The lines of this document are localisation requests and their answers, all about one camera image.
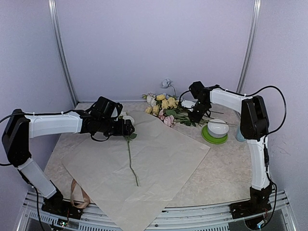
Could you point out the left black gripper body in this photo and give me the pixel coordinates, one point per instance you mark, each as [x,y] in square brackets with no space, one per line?
[118,131]

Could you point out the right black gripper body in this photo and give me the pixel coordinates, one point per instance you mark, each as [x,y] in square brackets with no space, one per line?
[201,108]

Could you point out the pink rose stem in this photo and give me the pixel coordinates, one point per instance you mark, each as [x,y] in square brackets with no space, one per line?
[170,117]

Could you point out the yellow rose bunch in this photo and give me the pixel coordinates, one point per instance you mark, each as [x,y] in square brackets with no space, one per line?
[164,103]

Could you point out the white pink flower stem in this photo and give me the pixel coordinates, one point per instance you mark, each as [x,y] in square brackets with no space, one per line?
[150,99]

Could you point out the pink wrapping paper sheet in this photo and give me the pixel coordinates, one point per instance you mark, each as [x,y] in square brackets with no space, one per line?
[132,182]

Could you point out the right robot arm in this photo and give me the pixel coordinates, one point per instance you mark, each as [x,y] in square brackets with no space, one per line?
[254,126]

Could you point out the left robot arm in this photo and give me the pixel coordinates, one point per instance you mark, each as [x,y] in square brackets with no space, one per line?
[103,116]

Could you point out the green plate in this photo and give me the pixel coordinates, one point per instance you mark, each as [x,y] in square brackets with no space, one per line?
[211,139]

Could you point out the white ceramic bowl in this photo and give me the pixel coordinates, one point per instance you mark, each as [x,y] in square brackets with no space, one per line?
[217,128]

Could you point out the light blue cup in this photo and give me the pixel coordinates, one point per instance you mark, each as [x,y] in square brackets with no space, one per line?
[239,135]

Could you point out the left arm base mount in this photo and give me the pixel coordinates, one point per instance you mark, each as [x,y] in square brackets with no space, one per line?
[57,206]

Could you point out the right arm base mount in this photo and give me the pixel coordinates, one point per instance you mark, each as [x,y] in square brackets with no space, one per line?
[250,209]

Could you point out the right aluminium frame post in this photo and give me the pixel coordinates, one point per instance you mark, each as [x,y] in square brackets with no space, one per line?
[250,44]

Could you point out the aluminium frame post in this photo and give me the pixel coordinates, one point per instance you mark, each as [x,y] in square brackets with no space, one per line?
[61,52]
[250,44]

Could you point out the left aluminium frame post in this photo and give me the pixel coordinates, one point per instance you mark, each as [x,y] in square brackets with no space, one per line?
[61,52]

